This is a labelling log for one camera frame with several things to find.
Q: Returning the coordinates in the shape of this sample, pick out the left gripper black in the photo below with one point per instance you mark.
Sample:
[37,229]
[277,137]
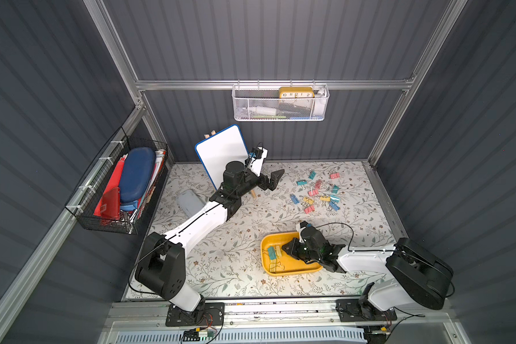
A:
[263,180]

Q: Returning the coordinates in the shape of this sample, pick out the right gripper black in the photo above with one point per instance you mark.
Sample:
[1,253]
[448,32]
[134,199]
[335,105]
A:
[297,248]

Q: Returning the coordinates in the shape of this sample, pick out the blue binder clip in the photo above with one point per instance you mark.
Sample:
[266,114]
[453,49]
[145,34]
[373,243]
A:
[294,199]
[334,205]

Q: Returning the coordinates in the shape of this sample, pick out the yellow plastic storage tray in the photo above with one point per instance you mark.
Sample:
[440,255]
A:
[292,266]

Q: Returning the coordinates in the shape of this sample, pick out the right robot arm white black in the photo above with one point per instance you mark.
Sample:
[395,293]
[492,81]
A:
[413,274]

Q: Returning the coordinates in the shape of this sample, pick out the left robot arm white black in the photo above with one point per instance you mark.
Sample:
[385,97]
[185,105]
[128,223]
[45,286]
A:
[161,266]

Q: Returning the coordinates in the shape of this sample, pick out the translucent small plastic box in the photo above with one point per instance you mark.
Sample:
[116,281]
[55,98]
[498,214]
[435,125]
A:
[190,203]

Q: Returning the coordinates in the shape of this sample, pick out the yellow clock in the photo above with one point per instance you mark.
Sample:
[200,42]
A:
[292,92]

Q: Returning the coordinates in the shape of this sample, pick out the blue oval case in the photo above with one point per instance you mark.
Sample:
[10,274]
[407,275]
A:
[136,174]

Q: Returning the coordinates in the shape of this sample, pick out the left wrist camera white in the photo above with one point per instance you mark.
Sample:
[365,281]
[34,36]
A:
[258,159]

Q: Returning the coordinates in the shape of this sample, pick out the small whiteboard blue frame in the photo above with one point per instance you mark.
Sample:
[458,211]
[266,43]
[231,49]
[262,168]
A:
[218,150]

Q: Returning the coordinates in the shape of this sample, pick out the white wire wall basket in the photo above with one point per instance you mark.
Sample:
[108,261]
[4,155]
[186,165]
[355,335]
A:
[253,103]

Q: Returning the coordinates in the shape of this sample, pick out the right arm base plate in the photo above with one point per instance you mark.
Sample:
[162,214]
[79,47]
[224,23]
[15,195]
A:
[353,311]

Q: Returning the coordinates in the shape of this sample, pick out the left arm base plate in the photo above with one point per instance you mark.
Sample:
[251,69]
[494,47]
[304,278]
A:
[208,313]

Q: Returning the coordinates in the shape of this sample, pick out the black wire side basket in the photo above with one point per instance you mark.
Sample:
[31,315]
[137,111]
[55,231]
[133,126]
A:
[136,216]

